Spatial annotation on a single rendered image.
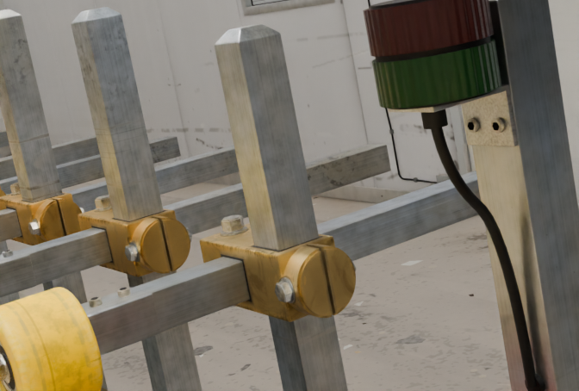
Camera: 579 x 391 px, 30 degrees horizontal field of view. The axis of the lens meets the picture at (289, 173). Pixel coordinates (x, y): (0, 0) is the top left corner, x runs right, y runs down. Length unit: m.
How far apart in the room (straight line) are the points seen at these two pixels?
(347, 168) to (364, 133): 4.16
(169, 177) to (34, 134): 0.20
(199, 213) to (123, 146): 0.13
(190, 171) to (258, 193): 0.57
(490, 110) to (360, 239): 0.32
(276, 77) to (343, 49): 4.56
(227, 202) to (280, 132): 0.33
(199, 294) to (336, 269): 0.10
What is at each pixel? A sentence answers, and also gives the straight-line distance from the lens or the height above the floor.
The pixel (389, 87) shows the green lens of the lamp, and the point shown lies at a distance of 0.51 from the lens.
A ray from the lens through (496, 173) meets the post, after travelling 0.56.
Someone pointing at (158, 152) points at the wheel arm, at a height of 0.94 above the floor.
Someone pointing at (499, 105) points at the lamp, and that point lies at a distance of 0.55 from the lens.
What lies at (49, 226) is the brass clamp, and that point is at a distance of 1.19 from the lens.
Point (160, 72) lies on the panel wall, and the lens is 7.13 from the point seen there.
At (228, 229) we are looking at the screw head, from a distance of 0.84.
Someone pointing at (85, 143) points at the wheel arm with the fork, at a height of 0.96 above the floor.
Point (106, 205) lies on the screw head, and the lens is 1.06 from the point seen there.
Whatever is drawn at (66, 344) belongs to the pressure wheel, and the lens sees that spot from 0.72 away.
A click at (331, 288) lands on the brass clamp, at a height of 0.94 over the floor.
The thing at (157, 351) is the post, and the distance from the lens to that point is 1.01.
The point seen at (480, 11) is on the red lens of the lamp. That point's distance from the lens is 0.51.
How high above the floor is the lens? 1.15
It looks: 10 degrees down
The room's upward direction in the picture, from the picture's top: 11 degrees counter-clockwise
